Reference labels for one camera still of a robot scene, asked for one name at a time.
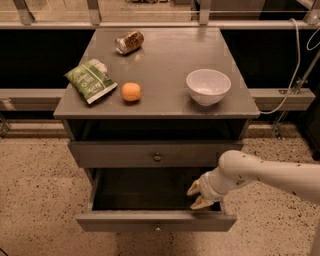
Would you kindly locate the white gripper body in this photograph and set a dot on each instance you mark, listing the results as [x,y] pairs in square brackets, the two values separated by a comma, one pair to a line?
[208,188]

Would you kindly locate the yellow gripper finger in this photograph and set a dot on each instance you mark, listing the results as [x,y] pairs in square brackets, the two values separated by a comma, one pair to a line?
[201,203]
[193,189]

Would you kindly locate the grey drawer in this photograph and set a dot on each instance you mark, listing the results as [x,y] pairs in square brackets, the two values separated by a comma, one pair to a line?
[148,200]
[151,154]

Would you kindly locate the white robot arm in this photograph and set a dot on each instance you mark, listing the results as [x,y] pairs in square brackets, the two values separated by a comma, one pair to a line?
[237,169]

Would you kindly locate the grey drawer cabinet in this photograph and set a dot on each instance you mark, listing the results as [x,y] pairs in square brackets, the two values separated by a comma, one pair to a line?
[165,111]

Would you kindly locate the grey top drawer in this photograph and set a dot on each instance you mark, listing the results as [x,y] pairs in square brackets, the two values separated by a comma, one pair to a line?
[151,154]

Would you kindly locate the white bowl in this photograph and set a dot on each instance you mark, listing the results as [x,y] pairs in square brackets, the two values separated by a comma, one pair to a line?
[207,86]

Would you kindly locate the orange fruit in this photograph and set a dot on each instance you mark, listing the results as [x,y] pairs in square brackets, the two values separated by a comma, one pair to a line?
[131,92]

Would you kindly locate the metal stand leg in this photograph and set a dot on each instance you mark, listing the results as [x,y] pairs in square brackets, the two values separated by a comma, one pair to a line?
[295,90]

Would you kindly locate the green chip bag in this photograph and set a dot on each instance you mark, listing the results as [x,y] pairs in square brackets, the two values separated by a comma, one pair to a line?
[91,80]

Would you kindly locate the metal railing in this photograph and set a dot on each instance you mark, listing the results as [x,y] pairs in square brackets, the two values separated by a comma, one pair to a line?
[222,14]

